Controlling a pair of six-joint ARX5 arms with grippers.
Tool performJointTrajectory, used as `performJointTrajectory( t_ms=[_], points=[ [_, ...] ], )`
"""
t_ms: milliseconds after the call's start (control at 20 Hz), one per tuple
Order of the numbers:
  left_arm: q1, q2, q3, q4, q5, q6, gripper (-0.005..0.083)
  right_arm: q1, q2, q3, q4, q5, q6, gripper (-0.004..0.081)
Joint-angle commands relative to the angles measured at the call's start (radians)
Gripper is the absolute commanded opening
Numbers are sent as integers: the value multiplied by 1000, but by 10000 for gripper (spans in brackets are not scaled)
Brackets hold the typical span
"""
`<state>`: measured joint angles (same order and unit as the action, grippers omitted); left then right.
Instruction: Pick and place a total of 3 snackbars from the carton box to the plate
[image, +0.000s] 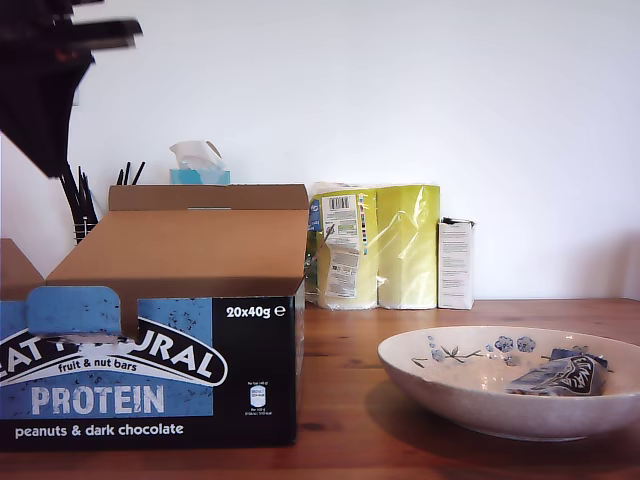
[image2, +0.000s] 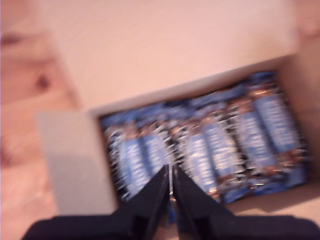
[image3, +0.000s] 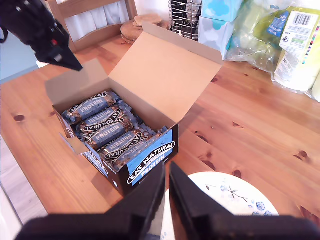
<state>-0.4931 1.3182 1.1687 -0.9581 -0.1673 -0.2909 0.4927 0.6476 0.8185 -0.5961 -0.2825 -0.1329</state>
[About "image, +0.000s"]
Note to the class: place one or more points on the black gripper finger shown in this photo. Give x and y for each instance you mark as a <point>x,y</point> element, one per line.
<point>35,110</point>

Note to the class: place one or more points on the blue snack bar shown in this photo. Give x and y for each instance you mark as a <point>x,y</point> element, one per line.
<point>565,377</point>

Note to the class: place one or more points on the blue tissue box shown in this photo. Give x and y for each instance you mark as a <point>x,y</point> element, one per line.
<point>200,177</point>

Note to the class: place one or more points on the snack bar carton box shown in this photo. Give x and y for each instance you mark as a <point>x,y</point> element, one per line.
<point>175,250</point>

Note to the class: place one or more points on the small white carton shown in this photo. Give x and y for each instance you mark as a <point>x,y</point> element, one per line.
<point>456,265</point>

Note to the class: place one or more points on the white plate blue flowers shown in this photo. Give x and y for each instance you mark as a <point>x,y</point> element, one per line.
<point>475,400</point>

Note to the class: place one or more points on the white tissue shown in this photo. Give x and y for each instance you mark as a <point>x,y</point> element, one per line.
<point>192,155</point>

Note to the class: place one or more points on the yellow paper towel pack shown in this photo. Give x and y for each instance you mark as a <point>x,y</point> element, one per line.
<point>400,250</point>

